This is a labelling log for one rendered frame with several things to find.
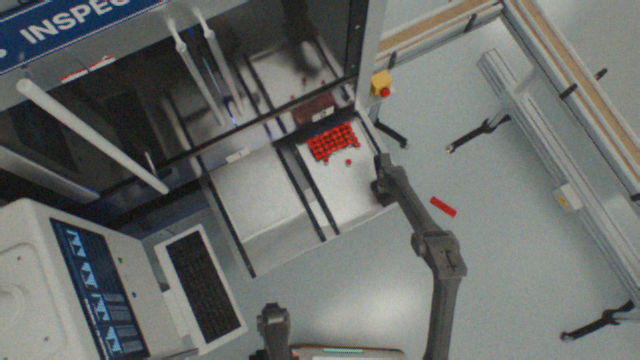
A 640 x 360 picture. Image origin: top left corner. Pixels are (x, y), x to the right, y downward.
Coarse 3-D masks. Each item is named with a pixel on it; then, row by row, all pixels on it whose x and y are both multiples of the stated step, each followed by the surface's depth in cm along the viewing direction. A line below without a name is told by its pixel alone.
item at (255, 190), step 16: (240, 160) 188; (256, 160) 187; (272, 160) 187; (224, 176) 186; (240, 176) 186; (256, 176) 186; (272, 176) 186; (224, 192) 184; (240, 192) 184; (256, 192) 184; (272, 192) 184; (288, 192) 184; (240, 208) 183; (256, 208) 183; (272, 208) 183; (288, 208) 182; (240, 224) 181; (256, 224) 181; (272, 224) 178; (240, 240) 176
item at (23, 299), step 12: (0, 288) 103; (12, 288) 103; (24, 288) 106; (0, 300) 97; (12, 300) 101; (24, 300) 103; (0, 312) 97; (12, 312) 101; (24, 312) 103; (0, 324) 101; (12, 324) 102
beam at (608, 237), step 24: (480, 72) 245; (504, 72) 232; (504, 96) 235; (528, 96) 229; (528, 120) 226; (528, 144) 235; (552, 144) 223; (552, 168) 226; (576, 168) 220; (576, 192) 217; (576, 216) 225; (600, 216) 214; (600, 240) 217; (624, 240) 212; (624, 264) 209; (624, 288) 216
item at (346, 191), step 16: (352, 128) 190; (304, 144) 189; (368, 144) 189; (304, 160) 184; (336, 160) 187; (352, 160) 187; (368, 160) 187; (320, 176) 186; (336, 176) 185; (352, 176) 185; (368, 176) 185; (320, 192) 182; (336, 192) 184; (352, 192) 184; (368, 192) 184; (336, 208) 182; (352, 208) 182; (368, 208) 179; (336, 224) 178
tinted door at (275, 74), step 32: (256, 0) 103; (288, 0) 108; (320, 0) 114; (192, 32) 102; (224, 32) 107; (256, 32) 113; (288, 32) 120; (320, 32) 127; (256, 64) 126; (288, 64) 134; (320, 64) 143; (224, 96) 133; (256, 96) 142; (288, 96) 152
